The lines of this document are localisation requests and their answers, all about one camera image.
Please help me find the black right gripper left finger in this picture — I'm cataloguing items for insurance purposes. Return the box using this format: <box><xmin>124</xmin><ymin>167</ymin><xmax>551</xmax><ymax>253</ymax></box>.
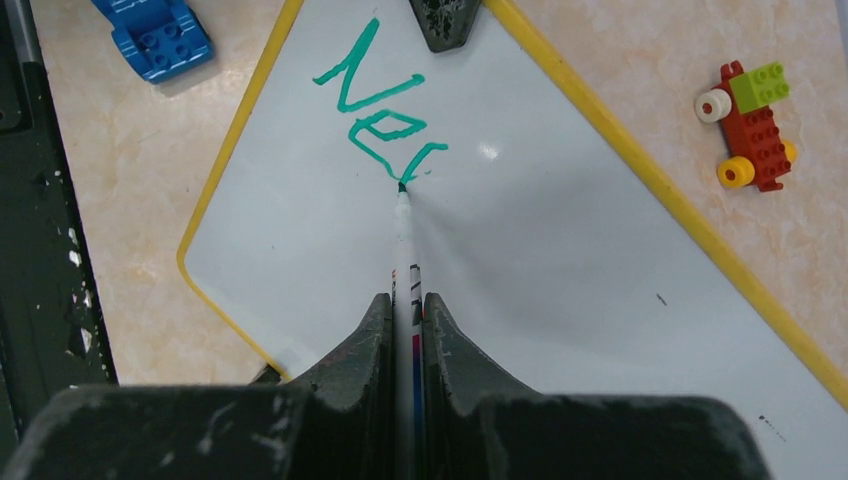
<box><xmin>3</xmin><ymin>293</ymin><xmax>395</xmax><ymax>479</ymax></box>

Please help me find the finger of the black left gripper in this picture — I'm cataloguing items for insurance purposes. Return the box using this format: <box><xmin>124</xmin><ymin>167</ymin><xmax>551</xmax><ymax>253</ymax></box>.
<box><xmin>409</xmin><ymin>0</ymin><xmax>482</xmax><ymax>53</ymax></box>

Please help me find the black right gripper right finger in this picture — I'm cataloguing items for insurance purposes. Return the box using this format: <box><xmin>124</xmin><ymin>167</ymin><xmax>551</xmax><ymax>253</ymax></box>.
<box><xmin>423</xmin><ymin>293</ymin><xmax>771</xmax><ymax>479</ymax></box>

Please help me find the green white marker pen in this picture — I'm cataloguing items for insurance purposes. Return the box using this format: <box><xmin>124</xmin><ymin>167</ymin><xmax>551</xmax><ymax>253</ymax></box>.
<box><xmin>393</xmin><ymin>182</ymin><xmax>423</xmax><ymax>479</ymax></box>

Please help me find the yellow-framed whiteboard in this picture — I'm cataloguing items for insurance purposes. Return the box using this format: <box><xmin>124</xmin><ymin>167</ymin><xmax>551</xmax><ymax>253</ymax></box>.
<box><xmin>178</xmin><ymin>1</ymin><xmax>847</xmax><ymax>479</ymax></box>

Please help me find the black whiteboard clip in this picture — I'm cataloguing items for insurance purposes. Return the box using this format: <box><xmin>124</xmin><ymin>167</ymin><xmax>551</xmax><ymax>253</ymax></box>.
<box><xmin>250</xmin><ymin>364</ymin><xmax>283</xmax><ymax>385</ymax></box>

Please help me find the blue toy car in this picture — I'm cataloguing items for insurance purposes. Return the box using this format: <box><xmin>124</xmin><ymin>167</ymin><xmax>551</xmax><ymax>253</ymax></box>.
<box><xmin>92</xmin><ymin>0</ymin><xmax>215</xmax><ymax>85</ymax></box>

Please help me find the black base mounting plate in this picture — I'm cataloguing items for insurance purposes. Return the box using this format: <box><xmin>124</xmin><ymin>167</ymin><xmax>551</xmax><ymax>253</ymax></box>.
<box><xmin>1</xmin><ymin>1</ymin><xmax>117</xmax><ymax>447</ymax></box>

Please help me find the red toy train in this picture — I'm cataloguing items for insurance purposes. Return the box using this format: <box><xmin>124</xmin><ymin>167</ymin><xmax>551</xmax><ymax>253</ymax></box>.
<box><xmin>694</xmin><ymin>60</ymin><xmax>798</xmax><ymax>192</ymax></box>

